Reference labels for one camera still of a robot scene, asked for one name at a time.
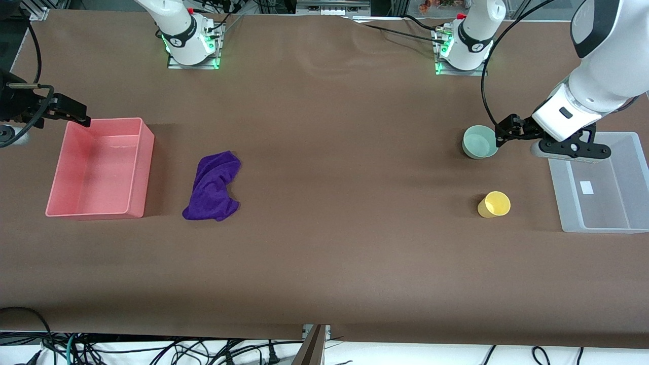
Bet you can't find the green bowl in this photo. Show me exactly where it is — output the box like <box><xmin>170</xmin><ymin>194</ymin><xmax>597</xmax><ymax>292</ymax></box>
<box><xmin>462</xmin><ymin>125</ymin><xmax>500</xmax><ymax>160</ymax></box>

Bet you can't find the yellow cup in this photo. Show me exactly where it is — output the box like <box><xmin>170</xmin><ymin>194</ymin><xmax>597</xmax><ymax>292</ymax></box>
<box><xmin>477</xmin><ymin>191</ymin><xmax>511</xmax><ymax>219</ymax></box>

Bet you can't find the purple cloth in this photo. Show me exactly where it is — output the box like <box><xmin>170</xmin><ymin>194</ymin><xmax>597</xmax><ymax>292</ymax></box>
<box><xmin>182</xmin><ymin>150</ymin><xmax>242</xmax><ymax>222</ymax></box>

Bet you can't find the pink plastic bin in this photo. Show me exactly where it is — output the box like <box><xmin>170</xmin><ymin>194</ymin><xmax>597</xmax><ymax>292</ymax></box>
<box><xmin>45</xmin><ymin>117</ymin><xmax>155</xmax><ymax>220</ymax></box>

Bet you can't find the clear plastic bin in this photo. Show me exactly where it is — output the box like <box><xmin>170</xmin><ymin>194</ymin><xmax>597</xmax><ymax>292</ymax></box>
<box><xmin>549</xmin><ymin>131</ymin><xmax>649</xmax><ymax>234</ymax></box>

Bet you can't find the brown paper table cover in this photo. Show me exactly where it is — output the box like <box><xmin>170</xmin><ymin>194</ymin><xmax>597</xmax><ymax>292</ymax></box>
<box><xmin>0</xmin><ymin>9</ymin><xmax>649</xmax><ymax>349</ymax></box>

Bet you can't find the white power strip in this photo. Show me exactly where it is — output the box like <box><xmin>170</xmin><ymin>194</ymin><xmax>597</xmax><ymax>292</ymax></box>
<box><xmin>297</xmin><ymin>0</ymin><xmax>371</xmax><ymax>16</ymax></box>

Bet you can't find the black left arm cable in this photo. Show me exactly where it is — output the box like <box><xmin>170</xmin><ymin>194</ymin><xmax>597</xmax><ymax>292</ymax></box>
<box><xmin>481</xmin><ymin>0</ymin><xmax>558</xmax><ymax>133</ymax></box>

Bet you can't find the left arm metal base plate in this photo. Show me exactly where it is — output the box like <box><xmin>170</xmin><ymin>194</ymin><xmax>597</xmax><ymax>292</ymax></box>
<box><xmin>435</xmin><ymin>28</ymin><xmax>488</xmax><ymax>77</ymax></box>

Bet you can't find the aluminium frame profile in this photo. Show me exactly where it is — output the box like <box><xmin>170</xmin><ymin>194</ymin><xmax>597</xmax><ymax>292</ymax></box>
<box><xmin>20</xmin><ymin>0</ymin><xmax>49</xmax><ymax>21</ymax></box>

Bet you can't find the black cable on table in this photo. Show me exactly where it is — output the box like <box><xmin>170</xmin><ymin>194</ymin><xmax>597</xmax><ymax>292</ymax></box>
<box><xmin>350</xmin><ymin>15</ymin><xmax>447</xmax><ymax>41</ymax></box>

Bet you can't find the black floor cable loop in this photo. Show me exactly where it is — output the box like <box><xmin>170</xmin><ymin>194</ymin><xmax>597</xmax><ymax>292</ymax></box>
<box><xmin>0</xmin><ymin>306</ymin><xmax>54</xmax><ymax>353</ymax></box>

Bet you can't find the black floor cable tangle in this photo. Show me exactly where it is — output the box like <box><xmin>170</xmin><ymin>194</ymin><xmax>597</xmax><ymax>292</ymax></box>
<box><xmin>76</xmin><ymin>339</ymin><xmax>305</xmax><ymax>365</ymax></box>

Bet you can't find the grey brown bracket beam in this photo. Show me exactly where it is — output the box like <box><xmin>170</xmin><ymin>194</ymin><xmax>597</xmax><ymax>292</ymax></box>
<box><xmin>292</xmin><ymin>324</ymin><xmax>331</xmax><ymax>365</ymax></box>

